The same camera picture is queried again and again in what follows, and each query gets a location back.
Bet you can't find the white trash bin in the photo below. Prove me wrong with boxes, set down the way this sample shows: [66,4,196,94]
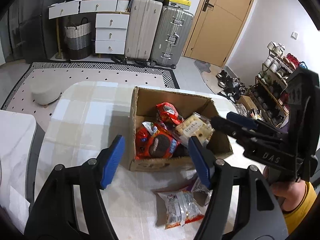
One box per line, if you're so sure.
[247,108,264,121]

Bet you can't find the white drawer desk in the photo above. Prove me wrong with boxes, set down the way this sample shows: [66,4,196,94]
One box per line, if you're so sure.
[49,0,130,55]

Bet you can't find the beige cookie pack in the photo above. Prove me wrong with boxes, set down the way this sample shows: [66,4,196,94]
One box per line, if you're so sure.
[173,112,214,147]

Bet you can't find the wooden shoe rack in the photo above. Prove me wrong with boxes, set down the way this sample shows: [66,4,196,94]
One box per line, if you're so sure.
[248,42,307,128]

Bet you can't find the patterned floor rug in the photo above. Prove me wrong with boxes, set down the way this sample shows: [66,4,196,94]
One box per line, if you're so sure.
[1,61,179,130]

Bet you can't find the small door mat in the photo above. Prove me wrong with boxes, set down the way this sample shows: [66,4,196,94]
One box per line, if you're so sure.
[194,60,222,94]

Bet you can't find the red chip snack pack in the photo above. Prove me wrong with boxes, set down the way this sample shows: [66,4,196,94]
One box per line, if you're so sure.
[156,102,184,125]

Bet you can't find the beige hard suitcase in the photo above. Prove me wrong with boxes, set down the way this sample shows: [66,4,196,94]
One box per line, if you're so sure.
[125,0,163,61]

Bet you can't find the small noodle snack bag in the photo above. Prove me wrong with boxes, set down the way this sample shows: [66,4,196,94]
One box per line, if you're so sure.
[157,190,204,229]

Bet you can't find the woven laundry basket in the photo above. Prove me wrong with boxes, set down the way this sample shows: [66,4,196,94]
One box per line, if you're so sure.
[65,17,92,60]

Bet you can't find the person's right hand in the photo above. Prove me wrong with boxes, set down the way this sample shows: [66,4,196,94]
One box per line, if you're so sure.
[271,179,306,212]

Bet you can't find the red oreo cookie pack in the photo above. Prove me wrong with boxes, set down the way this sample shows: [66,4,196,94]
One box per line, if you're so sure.
[135,126,180,159]

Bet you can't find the wooden door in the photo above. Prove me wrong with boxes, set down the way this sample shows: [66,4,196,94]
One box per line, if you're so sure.
[184,0,254,67]

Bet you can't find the purple white snack bag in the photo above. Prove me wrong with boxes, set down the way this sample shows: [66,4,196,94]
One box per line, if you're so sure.
[189,178,212,207]

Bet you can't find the white round stool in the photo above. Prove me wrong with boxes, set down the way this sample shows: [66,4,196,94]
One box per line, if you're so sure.
[30,76,61,106]

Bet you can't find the silver hard suitcase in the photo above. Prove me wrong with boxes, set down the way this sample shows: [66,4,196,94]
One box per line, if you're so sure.
[150,5,194,69]

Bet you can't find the brown cardboard SF box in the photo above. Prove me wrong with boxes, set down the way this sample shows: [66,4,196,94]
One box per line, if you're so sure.
[128,87,233,172]

